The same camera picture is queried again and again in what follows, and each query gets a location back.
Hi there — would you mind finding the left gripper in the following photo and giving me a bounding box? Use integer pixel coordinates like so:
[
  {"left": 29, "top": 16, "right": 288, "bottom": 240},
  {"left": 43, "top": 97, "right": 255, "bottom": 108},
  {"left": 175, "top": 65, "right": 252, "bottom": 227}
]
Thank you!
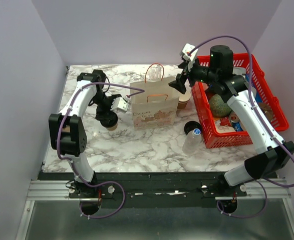
[{"left": 92, "top": 91, "right": 122, "bottom": 124}]

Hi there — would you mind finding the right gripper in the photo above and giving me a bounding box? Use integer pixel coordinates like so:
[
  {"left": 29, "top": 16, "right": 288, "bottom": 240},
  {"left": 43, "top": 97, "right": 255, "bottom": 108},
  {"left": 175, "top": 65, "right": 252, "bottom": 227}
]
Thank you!
[{"left": 168, "top": 55, "right": 218, "bottom": 94}]

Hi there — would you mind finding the black coffee cup lid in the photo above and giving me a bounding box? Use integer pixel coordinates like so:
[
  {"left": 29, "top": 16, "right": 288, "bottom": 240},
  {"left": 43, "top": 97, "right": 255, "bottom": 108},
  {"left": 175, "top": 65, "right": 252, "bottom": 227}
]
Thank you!
[{"left": 100, "top": 113, "right": 118, "bottom": 128}]

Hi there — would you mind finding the brown paper coffee cup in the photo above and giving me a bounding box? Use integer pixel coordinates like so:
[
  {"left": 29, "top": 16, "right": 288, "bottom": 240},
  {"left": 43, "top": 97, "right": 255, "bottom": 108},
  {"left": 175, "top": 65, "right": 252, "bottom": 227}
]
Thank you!
[{"left": 106, "top": 123, "right": 118, "bottom": 131}]

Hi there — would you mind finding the paper takeout bag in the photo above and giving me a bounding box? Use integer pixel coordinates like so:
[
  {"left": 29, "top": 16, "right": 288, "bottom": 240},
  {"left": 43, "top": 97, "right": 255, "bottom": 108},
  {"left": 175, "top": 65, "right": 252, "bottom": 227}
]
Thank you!
[{"left": 128, "top": 63, "right": 180, "bottom": 131}]

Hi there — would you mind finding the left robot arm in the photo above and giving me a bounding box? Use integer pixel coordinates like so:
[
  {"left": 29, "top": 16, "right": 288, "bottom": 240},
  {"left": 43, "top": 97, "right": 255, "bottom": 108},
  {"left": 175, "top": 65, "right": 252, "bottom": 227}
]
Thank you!
[{"left": 49, "top": 69, "right": 120, "bottom": 198}]

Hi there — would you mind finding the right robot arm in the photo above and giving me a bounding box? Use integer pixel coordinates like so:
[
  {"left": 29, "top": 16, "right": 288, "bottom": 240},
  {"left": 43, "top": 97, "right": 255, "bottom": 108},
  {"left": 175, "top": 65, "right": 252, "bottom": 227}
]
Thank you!
[{"left": 169, "top": 43, "right": 294, "bottom": 196}]

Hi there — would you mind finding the green melon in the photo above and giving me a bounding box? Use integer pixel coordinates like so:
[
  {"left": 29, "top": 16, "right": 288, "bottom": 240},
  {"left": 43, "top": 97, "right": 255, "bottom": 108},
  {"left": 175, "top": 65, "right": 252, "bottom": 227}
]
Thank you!
[{"left": 209, "top": 94, "right": 232, "bottom": 118}]

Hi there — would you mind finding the stack of black lids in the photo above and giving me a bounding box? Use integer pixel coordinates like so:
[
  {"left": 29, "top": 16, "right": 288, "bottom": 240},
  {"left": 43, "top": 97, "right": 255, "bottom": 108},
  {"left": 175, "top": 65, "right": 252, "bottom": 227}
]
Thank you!
[{"left": 184, "top": 121, "right": 202, "bottom": 135}]

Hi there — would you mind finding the red plastic basket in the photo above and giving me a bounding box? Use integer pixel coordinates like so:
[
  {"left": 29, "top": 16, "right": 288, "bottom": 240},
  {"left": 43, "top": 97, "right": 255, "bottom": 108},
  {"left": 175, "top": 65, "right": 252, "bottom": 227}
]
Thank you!
[{"left": 191, "top": 57, "right": 289, "bottom": 149}]

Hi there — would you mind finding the clear plastic water bottle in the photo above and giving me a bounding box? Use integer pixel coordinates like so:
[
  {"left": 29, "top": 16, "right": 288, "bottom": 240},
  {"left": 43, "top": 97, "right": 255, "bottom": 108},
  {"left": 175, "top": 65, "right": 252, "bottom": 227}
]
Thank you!
[{"left": 182, "top": 128, "right": 202, "bottom": 155}]

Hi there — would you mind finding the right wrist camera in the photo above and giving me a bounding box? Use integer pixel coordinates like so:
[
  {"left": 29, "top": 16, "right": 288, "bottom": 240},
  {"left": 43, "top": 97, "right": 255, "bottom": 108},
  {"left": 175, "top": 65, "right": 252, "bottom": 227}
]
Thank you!
[{"left": 180, "top": 43, "right": 198, "bottom": 71}]

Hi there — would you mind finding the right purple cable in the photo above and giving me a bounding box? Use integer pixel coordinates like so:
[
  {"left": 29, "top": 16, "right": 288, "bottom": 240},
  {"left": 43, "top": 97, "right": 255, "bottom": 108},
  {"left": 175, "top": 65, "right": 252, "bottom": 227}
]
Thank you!
[{"left": 188, "top": 35, "right": 294, "bottom": 219}]

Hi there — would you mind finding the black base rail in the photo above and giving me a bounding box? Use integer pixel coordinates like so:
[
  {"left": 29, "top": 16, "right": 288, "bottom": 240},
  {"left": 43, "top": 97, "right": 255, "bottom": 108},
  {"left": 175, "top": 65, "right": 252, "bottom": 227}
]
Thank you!
[{"left": 68, "top": 171, "right": 248, "bottom": 209}]

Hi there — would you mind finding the aluminium frame rail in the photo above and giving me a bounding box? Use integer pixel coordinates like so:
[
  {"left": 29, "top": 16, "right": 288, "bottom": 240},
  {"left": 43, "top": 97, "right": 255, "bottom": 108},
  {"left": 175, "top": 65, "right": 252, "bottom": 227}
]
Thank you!
[{"left": 27, "top": 180, "right": 291, "bottom": 201}]

